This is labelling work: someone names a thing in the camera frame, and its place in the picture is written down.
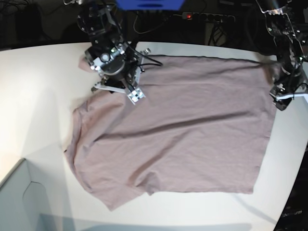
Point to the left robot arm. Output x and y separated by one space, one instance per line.
291 39

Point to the mauve pink t-shirt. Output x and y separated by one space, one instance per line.
203 126

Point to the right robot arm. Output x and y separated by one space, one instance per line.
106 37

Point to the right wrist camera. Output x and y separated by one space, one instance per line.
136 95

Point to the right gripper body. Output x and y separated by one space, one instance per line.
126 68

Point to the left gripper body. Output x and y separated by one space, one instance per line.
297 88

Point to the blue plastic crate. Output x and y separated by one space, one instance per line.
133 5

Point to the black power strip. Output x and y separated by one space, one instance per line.
208 17

